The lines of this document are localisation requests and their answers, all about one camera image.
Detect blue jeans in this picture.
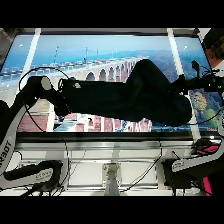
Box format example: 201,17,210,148
59,58,194,128

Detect silver frame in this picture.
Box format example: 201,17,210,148
0,133,224,197

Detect black cable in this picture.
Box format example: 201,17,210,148
119,155,162,194
188,108,224,127
18,66,71,93

